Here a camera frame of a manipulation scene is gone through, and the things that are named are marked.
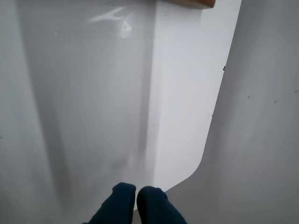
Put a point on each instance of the wooden chessboard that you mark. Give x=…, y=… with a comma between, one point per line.
x=201, y=2

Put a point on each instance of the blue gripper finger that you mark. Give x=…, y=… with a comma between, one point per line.
x=119, y=205
x=154, y=207

